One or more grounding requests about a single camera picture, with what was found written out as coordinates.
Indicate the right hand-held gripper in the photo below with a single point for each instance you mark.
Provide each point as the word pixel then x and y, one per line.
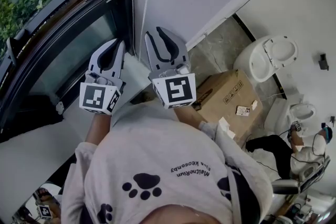
pixel 178 91

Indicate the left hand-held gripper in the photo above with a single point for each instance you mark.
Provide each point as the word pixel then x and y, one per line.
pixel 94 97

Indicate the person's right forearm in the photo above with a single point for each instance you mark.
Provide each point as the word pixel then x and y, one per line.
pixel 189 115

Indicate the person's left forearm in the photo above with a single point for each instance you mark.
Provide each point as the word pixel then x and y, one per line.
pixel 98 128

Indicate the dark framed window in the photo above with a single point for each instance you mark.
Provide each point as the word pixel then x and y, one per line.
pixel 73 44

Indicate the large cardboard box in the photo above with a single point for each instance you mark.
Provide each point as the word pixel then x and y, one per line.
pixel 218 110

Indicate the round white tankless toilet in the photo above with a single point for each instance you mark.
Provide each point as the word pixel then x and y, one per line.
pixel 246 63

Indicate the white paper sheet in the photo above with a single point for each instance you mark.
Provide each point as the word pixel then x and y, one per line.
pixel 225 126

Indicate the grey paw-print sweatshirt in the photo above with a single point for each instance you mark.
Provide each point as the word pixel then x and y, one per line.
pixel 157 147

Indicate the white patterned phone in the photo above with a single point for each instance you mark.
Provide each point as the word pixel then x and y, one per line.
pixel 242 110

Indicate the crumpled white paper scrap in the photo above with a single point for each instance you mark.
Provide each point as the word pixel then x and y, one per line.
pixel 254 105

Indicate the white windowsill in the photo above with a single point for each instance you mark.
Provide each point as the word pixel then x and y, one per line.
pixel 31 154

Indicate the white toilet with tank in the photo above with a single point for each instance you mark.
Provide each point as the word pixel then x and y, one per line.
pixel 275 115

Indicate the person's head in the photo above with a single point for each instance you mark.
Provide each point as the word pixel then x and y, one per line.
pixel 183 215

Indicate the grey chair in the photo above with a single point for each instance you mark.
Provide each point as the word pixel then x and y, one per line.
pixel 286 186

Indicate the pile of electronic equipment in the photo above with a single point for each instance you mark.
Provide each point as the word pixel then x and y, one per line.
pixel 302 209

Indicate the small white plastic bracket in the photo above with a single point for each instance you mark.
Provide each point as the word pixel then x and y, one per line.
pixel 60 108

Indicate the black wall-mounted holder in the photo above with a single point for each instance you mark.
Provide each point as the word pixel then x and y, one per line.
pixel 324 61

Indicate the small black wall fitting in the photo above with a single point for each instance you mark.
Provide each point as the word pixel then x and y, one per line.
pixel 332 121

